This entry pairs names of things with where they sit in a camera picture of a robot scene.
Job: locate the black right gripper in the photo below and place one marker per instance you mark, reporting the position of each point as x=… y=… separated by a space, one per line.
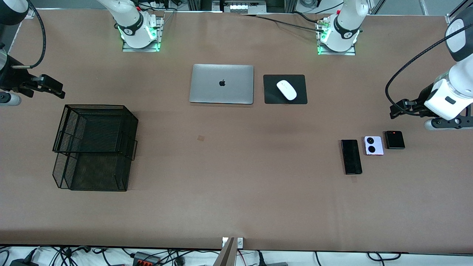
x=11 y=78

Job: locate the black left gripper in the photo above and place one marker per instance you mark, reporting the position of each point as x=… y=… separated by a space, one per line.
x=422 y=97

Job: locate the black flip phone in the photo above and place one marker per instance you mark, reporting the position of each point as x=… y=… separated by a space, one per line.
x=394 y=140

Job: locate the lavender flip phone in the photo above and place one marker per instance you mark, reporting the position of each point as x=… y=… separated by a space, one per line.
x=373 y=145

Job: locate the black slab phone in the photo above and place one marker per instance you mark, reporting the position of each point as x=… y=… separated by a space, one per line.
x=351 y=157

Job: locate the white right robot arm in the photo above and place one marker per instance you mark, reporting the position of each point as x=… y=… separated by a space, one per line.
x=129 y=20

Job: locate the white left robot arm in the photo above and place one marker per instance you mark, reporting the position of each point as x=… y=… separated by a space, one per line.
x=343 y=22

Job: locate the black mesh two-tier organizer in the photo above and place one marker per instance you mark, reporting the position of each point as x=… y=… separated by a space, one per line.
x=96 y=147

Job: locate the white computer mouse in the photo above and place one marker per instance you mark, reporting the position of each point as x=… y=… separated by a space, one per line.
x=286 y=89

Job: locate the black mouse pad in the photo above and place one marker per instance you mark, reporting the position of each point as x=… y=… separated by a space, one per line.
x=273 y=92

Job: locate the silver closed laptop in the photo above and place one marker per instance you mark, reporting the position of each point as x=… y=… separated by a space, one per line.
x=236 y=88

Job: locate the black power adapter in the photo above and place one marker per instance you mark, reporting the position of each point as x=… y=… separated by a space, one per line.
x=22 y=263

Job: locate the white terminal block device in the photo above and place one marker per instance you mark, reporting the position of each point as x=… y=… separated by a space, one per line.
x=242 y=6

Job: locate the black power strip red switches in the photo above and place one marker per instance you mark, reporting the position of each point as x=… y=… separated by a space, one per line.
x=147 y=258

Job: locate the grey power strip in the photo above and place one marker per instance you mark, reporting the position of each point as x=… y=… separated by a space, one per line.
x=277 y=264

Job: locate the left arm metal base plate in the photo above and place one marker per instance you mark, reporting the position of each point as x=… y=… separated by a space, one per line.
x=347 y=53

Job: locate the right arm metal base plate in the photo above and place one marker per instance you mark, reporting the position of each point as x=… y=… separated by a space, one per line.
x=147 y=50

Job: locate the aluminium frame post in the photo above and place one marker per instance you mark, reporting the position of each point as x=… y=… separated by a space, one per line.
x=291 y=5
x=199 y=4

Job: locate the white clamp bracket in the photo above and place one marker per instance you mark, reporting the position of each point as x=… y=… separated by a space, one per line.
x=224 y=242
x=240 y=242

